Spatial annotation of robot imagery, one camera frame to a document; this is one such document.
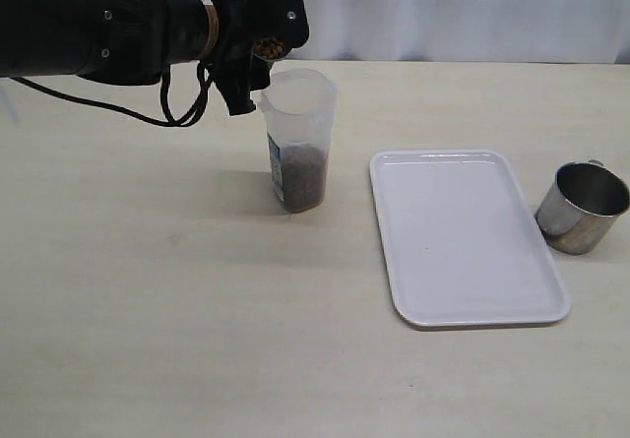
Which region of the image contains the white left zip tie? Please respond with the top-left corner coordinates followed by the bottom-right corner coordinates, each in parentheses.
top-left (0, 86), bottom-right (20, 125)

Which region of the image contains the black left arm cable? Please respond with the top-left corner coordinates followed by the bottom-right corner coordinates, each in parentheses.
top-left (12, 61), bottom-right (216, 128)

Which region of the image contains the white rectangular plastic tray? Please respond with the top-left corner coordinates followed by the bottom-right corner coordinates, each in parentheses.
top-left (369, 149), bottom-right (571, 330)

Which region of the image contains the white curtain backdrop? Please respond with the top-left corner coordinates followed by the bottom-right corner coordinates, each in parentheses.
top-left (293, 0), bottom-right (629, 64)

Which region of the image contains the clear plastic tall container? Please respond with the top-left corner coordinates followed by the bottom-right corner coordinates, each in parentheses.
top-left (260, 69), bottom-right (337, 214)

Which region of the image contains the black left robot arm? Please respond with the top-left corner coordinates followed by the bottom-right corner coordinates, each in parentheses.
top-left (1, 0), bottom-right (309, 128)

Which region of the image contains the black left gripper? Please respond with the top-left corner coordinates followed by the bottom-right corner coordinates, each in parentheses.
top-left (201, 0), bottom-right (309, 116)

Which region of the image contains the steel cup with kibble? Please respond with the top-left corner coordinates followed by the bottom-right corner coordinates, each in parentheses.
top-left (252, 36), bottom-right (290, 63)
top-left (535, 159), bottom-right (629, 255)

